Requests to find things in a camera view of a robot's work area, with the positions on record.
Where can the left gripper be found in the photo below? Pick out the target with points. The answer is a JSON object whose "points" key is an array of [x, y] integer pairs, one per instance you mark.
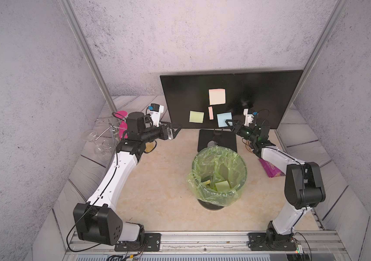
{"points": [[169, 136]]}

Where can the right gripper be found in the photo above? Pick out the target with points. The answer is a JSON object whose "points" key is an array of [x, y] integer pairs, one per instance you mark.
{"points": [[235, 122]]}

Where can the blue sticky note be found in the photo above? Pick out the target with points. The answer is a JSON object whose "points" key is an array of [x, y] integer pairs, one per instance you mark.
{"points": [[222, 118]]}

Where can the small pink narrow sticky note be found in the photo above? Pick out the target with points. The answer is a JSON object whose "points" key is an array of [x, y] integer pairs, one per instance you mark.
{"points": [[210, 112]]}

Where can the large pink sticky note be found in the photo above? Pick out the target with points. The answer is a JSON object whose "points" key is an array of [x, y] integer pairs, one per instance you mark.
{"points": [[217, 96]]}

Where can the light green sticky note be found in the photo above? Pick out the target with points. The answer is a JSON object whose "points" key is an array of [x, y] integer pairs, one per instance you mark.
{"points": [[223, 186]]}

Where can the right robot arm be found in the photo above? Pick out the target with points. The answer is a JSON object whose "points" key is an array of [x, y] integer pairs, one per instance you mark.
{"points": [[303, 189]]}

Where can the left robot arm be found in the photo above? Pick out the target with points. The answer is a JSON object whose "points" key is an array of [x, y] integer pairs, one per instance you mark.
{"points": [[96, 221]]}

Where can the black monitor stand base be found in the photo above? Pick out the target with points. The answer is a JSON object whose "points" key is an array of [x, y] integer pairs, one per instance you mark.
{"points": [[212, 137]]}

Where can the black computer monitor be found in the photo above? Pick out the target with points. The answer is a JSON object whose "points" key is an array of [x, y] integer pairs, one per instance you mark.
{"points": [[268, 93]]}

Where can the amber plastic cup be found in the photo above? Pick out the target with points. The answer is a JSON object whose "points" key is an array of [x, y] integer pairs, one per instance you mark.
{"points": [[150, 146]]}

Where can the black trash bin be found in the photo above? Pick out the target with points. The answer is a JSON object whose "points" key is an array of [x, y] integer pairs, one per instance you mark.
{"points": [[218, 204]]}

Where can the green plastic bin liner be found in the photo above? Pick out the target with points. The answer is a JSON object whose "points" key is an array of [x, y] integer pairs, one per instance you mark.
{"points": [[216, 166]]}

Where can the pink wine glass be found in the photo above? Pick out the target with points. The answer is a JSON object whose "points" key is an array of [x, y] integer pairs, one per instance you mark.
{"points": [[123, 126]]}

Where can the purple snack bag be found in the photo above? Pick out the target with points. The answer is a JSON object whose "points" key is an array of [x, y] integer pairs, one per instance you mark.
{"points": [[271, 170]]}

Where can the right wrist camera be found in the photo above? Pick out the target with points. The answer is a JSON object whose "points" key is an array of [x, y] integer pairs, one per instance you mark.
{"points": [[250, 115]]}

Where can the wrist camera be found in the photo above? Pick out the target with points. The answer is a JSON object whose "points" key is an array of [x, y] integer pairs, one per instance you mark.
{"points": [[250, 115], [156, 112]]}

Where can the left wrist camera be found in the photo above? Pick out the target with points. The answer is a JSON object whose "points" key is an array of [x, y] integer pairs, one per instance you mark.
{"points": [[156, 112]]}

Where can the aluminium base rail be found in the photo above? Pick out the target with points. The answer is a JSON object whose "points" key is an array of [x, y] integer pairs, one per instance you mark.
{"points": [[215, 246]]}

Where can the right aluminium frame post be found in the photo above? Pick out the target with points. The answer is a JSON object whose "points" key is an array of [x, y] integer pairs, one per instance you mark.
{"points": [[326, 33]]}

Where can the aluminium frame post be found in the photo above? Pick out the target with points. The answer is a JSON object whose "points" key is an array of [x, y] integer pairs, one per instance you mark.
{"points": [[82, 41], [326, 33]]}

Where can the left aluminium frame post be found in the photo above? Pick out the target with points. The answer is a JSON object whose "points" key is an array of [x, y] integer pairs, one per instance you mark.
{"points": [[82, 41]]}

